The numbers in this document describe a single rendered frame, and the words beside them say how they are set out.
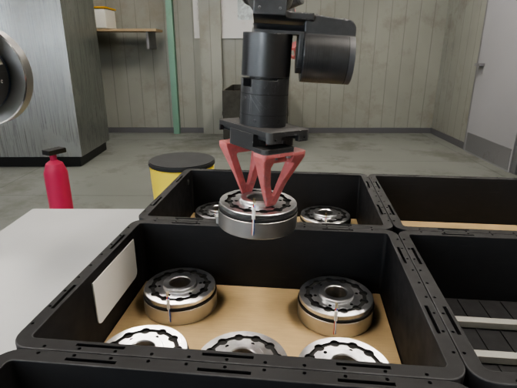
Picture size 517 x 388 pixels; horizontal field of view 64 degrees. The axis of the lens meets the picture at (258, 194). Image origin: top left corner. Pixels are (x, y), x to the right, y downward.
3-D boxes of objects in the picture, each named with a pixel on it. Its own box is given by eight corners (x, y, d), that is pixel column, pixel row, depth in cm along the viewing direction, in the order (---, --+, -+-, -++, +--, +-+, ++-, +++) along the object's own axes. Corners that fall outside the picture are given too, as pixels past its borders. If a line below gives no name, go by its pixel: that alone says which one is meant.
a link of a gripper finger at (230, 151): (255, 185, 60) (259, 120, 56) (289, 201, 54) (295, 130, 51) (216, 193, 55) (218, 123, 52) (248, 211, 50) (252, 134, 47)
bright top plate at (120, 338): (75, 388, 42) (75, 382, 42) (118, 326, 51) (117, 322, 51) (172, 396, 41) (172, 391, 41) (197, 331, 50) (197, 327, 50)
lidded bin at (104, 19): (118, 30, 581) (116, 9, 572) (108, 28, 542) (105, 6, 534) (84, 30, 581) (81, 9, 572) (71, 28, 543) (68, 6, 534)
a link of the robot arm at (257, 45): (245, 23, 50) (241, 20, 44) (301, 27, 50) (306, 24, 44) (241, 82, 52) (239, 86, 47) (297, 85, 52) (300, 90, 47)
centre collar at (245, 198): (236, 206, 52) (237, 202, 52) (241, 193, 57) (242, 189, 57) (275, 209, 52) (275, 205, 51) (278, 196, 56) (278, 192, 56)
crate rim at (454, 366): (9, 368, 38) (5, 346, 37) (135, 232, 66) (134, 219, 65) (468, 405, 34) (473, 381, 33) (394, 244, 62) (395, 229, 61)
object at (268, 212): (211, 215, 50) (212, 211, 50) (226, 189, 60) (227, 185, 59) (295, 222, 49) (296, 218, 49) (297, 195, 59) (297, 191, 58)
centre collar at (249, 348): (214, 376, 43) (214, 370, 43) (224, 344, 48) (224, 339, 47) (261, 380, 42) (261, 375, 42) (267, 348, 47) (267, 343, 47)
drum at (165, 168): (224, 242, 271) (221, 152, 252) (208, 270, 236) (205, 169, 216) (169, 238, 276) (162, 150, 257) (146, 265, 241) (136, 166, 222)
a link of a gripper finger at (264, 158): (265, 190, 58) (270, 123, 55) (301, 206, 53) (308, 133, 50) (225, 199, 54) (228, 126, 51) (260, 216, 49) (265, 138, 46)
